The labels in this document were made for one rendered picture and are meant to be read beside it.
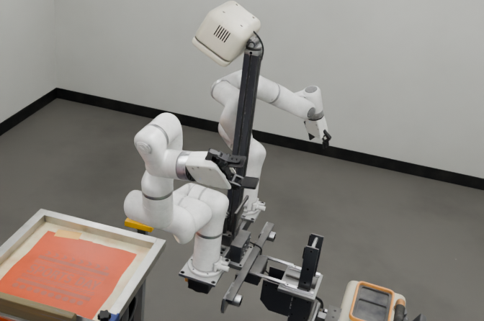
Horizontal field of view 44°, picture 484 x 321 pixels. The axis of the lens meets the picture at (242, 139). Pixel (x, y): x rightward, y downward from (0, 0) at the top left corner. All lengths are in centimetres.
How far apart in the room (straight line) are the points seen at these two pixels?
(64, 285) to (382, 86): 362
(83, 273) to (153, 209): 88
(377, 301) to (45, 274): 128
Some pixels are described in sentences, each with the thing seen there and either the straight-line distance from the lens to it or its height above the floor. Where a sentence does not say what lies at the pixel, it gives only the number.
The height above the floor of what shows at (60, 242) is 96.
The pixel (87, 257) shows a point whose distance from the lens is 253.
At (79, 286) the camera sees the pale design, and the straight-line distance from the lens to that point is 240.
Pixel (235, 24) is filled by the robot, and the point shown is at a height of 200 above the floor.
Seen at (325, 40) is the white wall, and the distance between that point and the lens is 524.
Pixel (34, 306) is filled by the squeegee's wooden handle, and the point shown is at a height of 106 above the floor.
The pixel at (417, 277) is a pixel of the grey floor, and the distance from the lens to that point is 436.
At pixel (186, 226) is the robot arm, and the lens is 175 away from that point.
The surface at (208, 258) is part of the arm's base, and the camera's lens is 213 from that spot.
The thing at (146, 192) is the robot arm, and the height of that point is 167.
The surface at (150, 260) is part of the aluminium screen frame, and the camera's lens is 245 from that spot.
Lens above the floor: 252
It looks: 26 degrees down
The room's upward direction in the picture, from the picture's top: 7 degrees clockwise
